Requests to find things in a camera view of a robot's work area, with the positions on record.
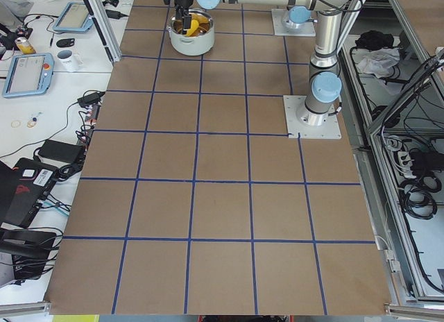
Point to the blue teach pendant near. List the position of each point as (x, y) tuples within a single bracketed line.
[(28, 75)]

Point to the yellow corn cob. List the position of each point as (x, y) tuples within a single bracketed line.
[(192, 30)]

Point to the blue teach pendant far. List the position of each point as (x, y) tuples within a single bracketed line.
[(74, 18)]

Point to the white crumpled cloth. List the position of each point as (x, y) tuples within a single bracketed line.
[(379, 63)]

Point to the yellow drink can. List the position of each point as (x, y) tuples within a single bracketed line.
[(24, 46)]

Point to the pale green cooking pot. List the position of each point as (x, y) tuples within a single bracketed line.
[(197, 40)]

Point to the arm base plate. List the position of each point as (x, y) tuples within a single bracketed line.
[(304, 124), (295, 21)]

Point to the black power adapter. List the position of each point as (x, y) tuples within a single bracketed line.
[(90, 99)]

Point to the white mug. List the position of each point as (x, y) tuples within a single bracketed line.
[(70, 60)]

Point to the blue teach pendant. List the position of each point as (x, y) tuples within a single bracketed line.
[(28, 75), (74, 18)]

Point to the black device lower left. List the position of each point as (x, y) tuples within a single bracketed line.
[(25, 254)]

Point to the black power brick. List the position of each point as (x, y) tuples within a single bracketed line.
[(61, 151)]

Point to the black laptop with red logo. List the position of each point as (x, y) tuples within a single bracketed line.
[(31, 182)]

